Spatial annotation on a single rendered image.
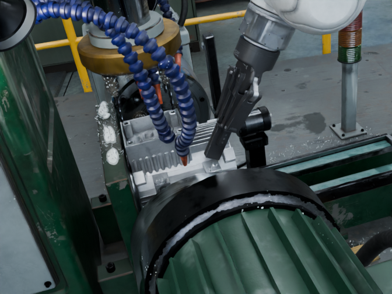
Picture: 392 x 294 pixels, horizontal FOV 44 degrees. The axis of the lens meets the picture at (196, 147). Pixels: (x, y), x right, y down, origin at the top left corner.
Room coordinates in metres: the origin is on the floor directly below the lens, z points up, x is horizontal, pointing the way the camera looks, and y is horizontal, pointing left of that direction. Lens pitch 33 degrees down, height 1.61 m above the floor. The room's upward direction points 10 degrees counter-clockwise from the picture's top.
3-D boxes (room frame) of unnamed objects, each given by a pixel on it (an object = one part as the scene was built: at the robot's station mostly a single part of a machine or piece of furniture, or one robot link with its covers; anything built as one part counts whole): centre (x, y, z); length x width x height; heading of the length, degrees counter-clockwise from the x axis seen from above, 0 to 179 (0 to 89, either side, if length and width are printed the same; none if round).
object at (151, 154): (0.82, 0.08, 1.11); 0.12 x 0.11 x 0.07; 98
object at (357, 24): (1.20, -0.45, 1.14); 0.06 x 0.06 x 0.04
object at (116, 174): (0.81, 0.20, 0.97); 0.30 x 0.11 x 0.34; 8
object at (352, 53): (1.20, -0.45, 1.05); 0.06 x 0.06 x 0.04
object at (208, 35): (0.98, -0.07, 1.12); 0.04 x 0.03 x 0.26; 98
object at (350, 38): (1.20, -0.45, 1.10); 0.06 x 0.06 x 0.04
